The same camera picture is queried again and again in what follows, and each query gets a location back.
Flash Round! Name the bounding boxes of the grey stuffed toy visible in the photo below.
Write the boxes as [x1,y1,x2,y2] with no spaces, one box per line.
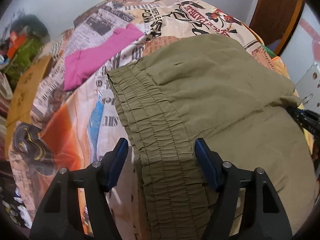
[10,14,48,37]

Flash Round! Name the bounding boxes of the pink garment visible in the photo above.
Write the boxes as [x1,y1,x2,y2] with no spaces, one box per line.
[63,23,144,91]

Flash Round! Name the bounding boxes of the orange box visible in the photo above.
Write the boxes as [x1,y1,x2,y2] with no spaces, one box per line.
[7,31,27,59]

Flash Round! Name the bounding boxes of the wooden door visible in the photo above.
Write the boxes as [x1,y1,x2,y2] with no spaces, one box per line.
[249,0,305,56]

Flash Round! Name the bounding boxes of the wooden folding bed table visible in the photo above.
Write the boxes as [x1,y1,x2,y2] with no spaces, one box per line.
[4,55,53,159]

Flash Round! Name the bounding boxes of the green storage bag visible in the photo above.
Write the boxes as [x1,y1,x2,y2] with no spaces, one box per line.
[2,36,43,90]

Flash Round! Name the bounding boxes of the olive green shorts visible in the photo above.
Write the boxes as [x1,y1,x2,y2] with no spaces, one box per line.
[108,34,319,239]

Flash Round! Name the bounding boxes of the newspaper print bed quilt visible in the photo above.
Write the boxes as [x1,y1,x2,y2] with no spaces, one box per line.
[7,0,291,240]

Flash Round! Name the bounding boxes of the white sliding wardrobe door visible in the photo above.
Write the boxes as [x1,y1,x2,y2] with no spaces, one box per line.
[280,4,319,83]

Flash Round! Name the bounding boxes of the yellow orange plush blanket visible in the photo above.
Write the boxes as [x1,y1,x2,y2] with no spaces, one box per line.
[249,27,291,81]

